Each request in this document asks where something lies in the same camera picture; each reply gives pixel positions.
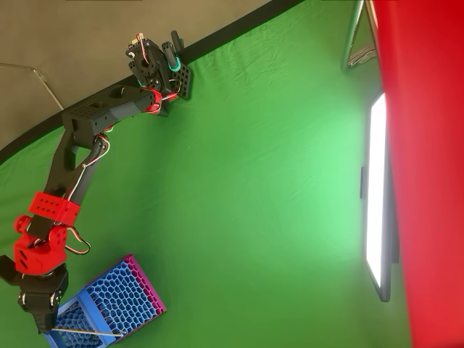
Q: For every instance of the white LED light panel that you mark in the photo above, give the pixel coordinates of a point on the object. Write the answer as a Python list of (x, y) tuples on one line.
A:
[(377, 188)]

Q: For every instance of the green cloth with black trim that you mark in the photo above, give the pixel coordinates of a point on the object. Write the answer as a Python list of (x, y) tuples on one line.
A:
[(261, 181)]

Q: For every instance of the wrist camera board black mount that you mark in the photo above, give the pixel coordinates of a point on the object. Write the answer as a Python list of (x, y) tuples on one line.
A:
[(9, 270)]

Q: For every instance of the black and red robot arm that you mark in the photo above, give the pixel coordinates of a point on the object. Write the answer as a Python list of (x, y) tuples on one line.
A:
[(90, 119)]

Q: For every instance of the thin metal rod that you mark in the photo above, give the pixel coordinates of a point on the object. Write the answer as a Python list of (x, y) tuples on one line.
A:
[(49, 89)]

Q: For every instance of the blue mesh basket magenta base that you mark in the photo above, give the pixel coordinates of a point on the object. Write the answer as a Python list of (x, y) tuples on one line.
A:
[(123, 293)]

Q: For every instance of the red fabric panel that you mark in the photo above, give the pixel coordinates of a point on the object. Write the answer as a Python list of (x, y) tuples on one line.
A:
[(427, 181)]

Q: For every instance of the chrome tube stand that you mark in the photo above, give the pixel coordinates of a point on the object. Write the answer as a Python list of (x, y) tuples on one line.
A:
[(350, 40)]

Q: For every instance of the black perforated arm base plate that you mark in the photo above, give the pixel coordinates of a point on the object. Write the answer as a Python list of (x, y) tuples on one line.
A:
[(184, 79)]

